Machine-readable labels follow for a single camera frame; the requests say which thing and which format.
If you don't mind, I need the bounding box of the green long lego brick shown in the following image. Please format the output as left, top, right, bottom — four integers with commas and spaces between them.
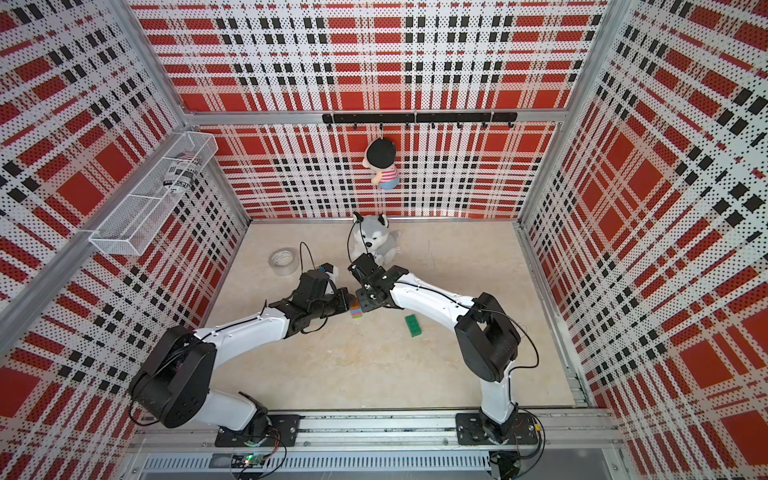
405, 315, 422, 338

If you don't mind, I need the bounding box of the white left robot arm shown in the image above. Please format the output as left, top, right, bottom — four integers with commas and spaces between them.
128, 263, 353, 431

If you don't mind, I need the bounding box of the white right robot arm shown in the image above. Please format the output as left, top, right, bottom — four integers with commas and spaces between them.
348, 254, 522, 429

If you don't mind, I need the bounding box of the grey white husky plush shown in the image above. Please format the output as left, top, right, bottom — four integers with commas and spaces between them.
348, 212, 400, 266

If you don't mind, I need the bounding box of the clear tape roll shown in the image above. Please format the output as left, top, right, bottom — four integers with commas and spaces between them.
268, 248, 300, 277

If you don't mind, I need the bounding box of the hanging boy doll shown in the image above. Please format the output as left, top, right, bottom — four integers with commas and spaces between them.
363, 138, 400, 190

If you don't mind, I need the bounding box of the patterned can in basket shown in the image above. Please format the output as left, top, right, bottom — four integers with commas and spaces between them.
163, 152, 199, 193

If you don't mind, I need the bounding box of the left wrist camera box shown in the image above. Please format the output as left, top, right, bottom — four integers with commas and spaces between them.
319, 263, 339, 281

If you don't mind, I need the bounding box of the black right camera cable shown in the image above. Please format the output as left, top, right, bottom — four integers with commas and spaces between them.
346, 217, 366, 263

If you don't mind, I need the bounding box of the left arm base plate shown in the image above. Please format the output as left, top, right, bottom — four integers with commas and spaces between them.
214, 414, 301, 448

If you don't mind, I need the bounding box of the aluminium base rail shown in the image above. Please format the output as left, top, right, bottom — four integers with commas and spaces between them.
128, 407, 625, 452

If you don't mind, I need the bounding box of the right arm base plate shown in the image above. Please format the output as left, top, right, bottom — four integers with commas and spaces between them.
455, 411, 539, 446

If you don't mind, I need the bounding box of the black hook rail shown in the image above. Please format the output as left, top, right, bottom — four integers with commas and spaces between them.
321, 111, 519, 127

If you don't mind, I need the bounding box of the white wire basket shelf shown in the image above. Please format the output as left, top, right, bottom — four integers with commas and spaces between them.
89, 130, 218, 256

